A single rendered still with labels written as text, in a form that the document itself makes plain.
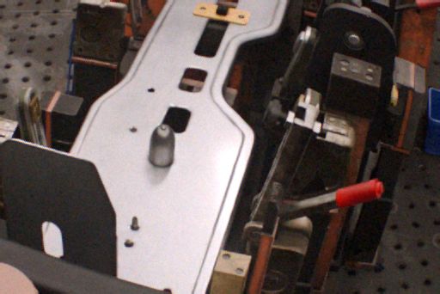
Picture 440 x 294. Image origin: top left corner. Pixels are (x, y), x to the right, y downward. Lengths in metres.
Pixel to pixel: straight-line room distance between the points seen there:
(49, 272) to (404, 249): 1.28
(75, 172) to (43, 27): 1.28
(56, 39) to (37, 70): 0.11
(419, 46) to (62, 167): 1.06
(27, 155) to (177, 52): 0.69
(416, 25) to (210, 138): 0.55
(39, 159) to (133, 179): 0.47
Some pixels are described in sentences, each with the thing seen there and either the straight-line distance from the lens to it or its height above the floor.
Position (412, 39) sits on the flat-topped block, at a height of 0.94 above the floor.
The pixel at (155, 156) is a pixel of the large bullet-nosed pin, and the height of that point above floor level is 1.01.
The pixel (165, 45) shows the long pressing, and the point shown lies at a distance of 1.47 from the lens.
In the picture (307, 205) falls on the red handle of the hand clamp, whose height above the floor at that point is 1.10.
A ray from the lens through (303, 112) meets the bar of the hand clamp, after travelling 1.04.
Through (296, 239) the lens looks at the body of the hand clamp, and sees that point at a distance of 1.13.
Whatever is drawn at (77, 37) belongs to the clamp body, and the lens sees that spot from 1.54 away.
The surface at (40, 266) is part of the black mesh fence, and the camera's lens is 0.41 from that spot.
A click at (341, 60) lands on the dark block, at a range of 1.29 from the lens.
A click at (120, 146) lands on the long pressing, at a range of 1.29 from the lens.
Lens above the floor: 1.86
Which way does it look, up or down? 41 degrees down
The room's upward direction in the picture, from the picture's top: 8 degrees clockwise
